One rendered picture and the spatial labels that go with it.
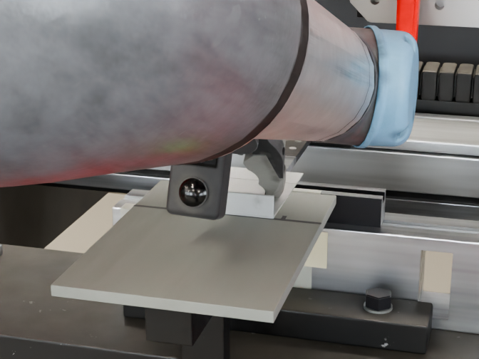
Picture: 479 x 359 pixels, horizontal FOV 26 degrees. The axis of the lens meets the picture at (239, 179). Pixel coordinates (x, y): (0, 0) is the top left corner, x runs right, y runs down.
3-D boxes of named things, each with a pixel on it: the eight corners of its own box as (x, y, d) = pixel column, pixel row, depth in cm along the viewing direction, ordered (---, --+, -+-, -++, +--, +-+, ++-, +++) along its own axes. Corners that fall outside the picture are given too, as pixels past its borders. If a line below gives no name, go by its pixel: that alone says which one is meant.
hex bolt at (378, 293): (361, 312, 98) (361, 296, 97) (366, 299, 100) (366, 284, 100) (390, 315, 97) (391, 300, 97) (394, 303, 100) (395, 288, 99)
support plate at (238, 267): (50, 296, 81) (50, 284, 81) (161, 188, 105) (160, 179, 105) (274, 323, 77) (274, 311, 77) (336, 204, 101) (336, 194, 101)
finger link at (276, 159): (300, 164, 94) (262, 109, 88) (297, 178, 93) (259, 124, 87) (253, 167, 96) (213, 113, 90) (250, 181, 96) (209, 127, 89)
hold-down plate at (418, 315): (122, 317, 104) (121, 290, 103) (141, 295, 108) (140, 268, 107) (426, 355, 96) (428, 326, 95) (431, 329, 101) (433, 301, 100)
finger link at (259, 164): (312, 152, 101) (276, 97, 94) (302, 206, 98) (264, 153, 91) (283, 154, 102) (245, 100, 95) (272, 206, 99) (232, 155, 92)
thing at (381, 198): (184, 209, 106) (184, 180, 105) (193, 199, 108) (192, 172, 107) (380, 227, 101) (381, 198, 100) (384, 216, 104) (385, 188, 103)
